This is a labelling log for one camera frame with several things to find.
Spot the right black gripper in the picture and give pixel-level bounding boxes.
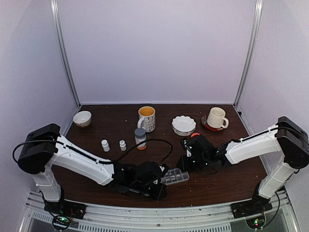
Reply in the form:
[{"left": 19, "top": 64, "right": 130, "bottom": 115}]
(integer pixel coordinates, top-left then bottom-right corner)
[{"left": 176, "top": 155, "right": 210, "bottom": 173}]

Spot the clear plastic pill organizer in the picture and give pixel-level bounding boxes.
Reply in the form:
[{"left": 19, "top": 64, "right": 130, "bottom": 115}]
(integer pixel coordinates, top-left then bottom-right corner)
[{"left": 161, "top": 168, "right": 190, "bottom": 185}]

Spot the grey-capped orange pill bottle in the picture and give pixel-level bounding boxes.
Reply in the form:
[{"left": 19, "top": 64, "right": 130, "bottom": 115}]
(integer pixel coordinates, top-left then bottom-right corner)
[{"left": 134, "top": 128, "right": 147, "bottom": 150}]

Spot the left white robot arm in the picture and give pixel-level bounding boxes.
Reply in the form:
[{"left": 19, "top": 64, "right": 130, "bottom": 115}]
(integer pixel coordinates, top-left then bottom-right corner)
[{"left": 13, "top": 123, "right": 169, "bottom": 215}]

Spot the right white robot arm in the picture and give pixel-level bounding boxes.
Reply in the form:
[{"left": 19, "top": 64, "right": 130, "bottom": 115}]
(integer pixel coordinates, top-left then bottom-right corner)
[{"left": 176, "top": 116, "right": 309, "bottom": 214}]

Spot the white scalloped dish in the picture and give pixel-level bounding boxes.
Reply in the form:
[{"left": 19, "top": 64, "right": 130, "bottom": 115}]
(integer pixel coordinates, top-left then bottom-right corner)
[{"left": 171, "top": 116, "right": 197, "bottom": 137}]

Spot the red saucer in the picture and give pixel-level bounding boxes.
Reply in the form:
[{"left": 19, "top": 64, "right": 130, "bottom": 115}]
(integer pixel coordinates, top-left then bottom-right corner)
[{"left": 201, "top": 115, "right": 225, "bottom": 132}]

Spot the small white bottle right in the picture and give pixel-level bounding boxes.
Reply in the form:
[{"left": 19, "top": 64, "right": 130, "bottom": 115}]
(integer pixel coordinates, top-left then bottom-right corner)
[{"left": 119, "top": 140, "right": 126, "bottom": 151}]

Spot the small white bottle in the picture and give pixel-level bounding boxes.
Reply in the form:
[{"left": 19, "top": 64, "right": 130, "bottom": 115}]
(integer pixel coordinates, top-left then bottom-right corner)
[
  {"left": 101, "top": 139, "right": 110, "bottom": 152},
  {"left": 119, "top": 140, "right": 126, "bottom": 151}
]

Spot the cream ribbed mug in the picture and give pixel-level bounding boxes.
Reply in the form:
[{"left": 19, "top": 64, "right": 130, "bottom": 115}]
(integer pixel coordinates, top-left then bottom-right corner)
[{"left": 207, "top": 107, "right": 229, "bottom": 129}]

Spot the small white bottle left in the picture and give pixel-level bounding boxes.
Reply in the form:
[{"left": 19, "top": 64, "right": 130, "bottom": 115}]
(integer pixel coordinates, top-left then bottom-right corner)
[{"left": 101, "top": 139, "right": 110, "bottom": 152}]

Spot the yellow-inside patterned mug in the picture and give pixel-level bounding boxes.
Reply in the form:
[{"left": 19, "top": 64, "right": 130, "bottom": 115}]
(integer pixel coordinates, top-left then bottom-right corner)
[{"left": 137, "top": 106, "right": 155, "bottom": 133}]

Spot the white ceramic bowl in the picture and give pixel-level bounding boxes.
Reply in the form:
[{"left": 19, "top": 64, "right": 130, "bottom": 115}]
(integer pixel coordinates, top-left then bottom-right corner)
[{"left": 73, "top": 111, "right": 92, "bottom": 128}]

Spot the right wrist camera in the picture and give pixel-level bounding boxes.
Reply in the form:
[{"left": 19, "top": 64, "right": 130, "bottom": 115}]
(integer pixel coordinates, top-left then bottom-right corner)
[{"left": 181, "top": 138, "right": 192, "bottom": 157}]

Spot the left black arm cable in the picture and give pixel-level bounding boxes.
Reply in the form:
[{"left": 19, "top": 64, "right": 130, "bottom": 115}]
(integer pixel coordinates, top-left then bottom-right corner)
[{"left": 113, "top": 138, "right": 174, "bottom": 167}]

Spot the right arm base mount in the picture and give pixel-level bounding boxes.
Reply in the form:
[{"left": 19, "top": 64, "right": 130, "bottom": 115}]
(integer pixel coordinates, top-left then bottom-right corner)
[{"left": 231, "top": 200, "right": 273, "bottom": 219}]

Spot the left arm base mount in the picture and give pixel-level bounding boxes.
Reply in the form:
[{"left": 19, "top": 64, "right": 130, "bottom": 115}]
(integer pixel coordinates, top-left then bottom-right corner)
[{"left": 43, "top": 200, "right": 86, "bottom": 219}]

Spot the front aluminium rail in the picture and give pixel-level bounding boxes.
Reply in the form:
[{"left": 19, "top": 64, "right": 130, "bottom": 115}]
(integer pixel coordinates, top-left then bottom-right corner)
[{"left": 16, "top": 190, "right": 300, "bottom": 232}]

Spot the right aluminium frame post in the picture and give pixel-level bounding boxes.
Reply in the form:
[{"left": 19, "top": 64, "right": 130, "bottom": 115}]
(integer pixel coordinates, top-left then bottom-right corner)
[{"left": 233, "top": 0, "right": 264, "bottom": 109}]

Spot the aluminium frame post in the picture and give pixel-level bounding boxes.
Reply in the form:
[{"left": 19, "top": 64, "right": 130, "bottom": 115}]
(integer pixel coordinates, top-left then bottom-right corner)
[
  {"left": 233, "top": 0, "right": 264, "bottom": 109},
  {"left": 50, "top": 0, "right": 81, "bottom": 108}
]

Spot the left aluminium frame post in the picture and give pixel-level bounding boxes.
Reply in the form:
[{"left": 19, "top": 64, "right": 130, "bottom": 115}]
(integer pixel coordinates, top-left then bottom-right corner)
[{"left": 50, "top": 0, "right": 81, "bottom": 108}]

